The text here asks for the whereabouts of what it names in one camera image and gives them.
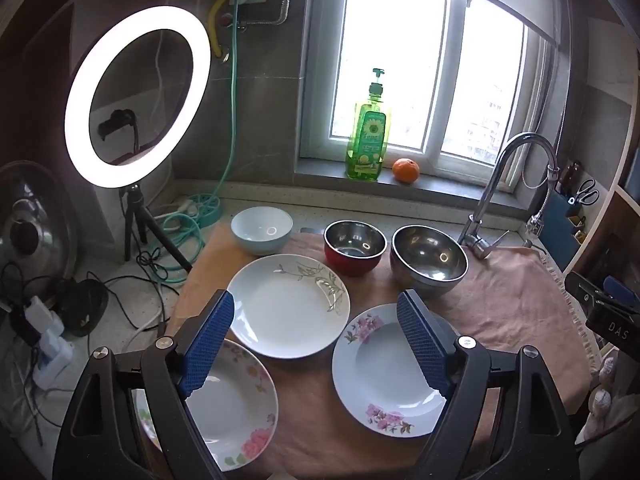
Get white gloved right hand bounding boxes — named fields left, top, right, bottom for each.
left=575, top=348, right=639, bottom=448

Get blue knife block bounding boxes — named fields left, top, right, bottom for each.
left=539, top=192, right=579, bottom=271

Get light blue ceramic bowl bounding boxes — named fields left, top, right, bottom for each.
left=230, top=206, right=294, bottom=256

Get scissors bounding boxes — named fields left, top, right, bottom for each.
left=574, top=178, right=600, bottom=206

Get white ring light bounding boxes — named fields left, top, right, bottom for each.
left=64, top=6, right=212, bottom=188

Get plate with pink roses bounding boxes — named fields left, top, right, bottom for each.
left=133, top=338, right=279, bottom=472

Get yellow gas hose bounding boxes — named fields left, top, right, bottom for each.
left=207, top=0, right=237, bottom=59

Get green dish soap bottle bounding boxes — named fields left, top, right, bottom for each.
left=345, top=67, right=388, bottom=181

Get teal round power strip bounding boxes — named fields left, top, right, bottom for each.
left=190, top=193, right=222, bottom=229

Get large stainless steel bowl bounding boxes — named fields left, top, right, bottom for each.
left=390, top=224, right=469, bottom=297

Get black round device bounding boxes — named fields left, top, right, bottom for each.
left=56, top=280, right=108, bottom=337

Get red steel bowl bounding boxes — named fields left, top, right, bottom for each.
left=323, top=220, right=387, bottom=276

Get chrome kitchen faucet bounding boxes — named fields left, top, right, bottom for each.
left=456, top=131, right=560, bottom=261

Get white plate gold leaf pattern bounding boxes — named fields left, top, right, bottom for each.
left=227, top=254, right=350, bottom=360

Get teal power cable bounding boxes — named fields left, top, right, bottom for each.
left=144, top=0, right=252, bottom=286

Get orange tangerine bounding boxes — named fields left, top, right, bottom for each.
left=392, top=158, right=421, bottom=184

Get pink towel mat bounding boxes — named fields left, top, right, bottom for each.
left=168, top=223, right=600, bottom=479

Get plate with pink blossoms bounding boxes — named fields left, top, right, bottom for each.
left=332, top=304, right=446, bottom=439

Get white charger adapters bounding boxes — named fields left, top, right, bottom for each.
left=25, top=296, right=74, bottom=390

